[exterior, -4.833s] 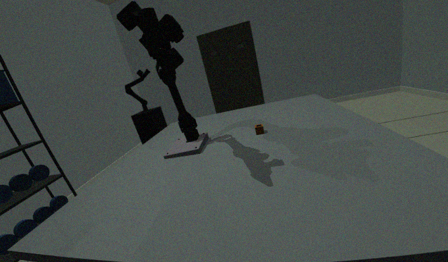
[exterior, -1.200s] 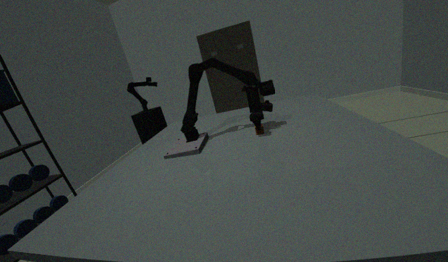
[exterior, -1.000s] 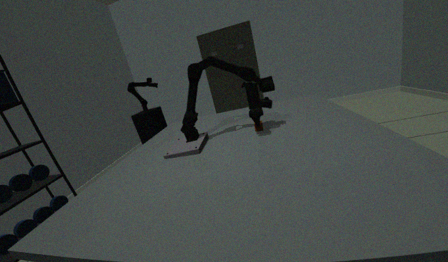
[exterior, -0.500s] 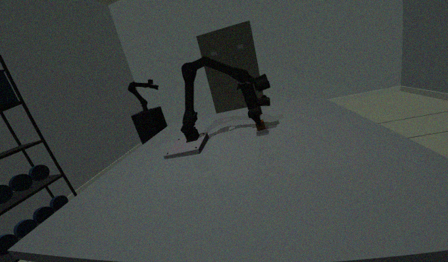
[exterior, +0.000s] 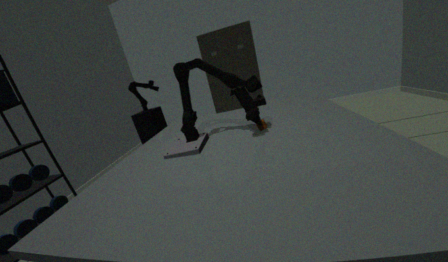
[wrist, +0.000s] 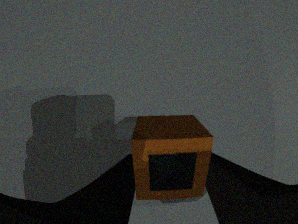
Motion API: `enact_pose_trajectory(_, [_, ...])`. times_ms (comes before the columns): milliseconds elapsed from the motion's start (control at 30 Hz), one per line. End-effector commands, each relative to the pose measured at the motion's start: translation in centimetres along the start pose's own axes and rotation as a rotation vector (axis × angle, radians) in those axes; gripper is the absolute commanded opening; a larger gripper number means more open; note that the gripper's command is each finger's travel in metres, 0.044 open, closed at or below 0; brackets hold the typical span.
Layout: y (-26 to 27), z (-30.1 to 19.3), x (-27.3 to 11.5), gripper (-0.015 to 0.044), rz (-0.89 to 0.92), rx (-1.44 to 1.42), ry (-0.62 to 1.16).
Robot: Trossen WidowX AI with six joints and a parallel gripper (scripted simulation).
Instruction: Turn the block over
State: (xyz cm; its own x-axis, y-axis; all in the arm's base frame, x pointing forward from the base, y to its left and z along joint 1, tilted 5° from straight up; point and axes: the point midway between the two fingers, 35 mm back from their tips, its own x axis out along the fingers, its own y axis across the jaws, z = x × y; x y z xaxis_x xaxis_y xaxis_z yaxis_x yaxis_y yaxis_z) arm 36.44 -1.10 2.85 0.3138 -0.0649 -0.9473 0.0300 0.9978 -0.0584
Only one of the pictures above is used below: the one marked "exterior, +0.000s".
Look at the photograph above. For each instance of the orange block with dark square face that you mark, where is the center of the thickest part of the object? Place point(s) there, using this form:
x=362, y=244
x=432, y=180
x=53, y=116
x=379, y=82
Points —
x=264, y=125

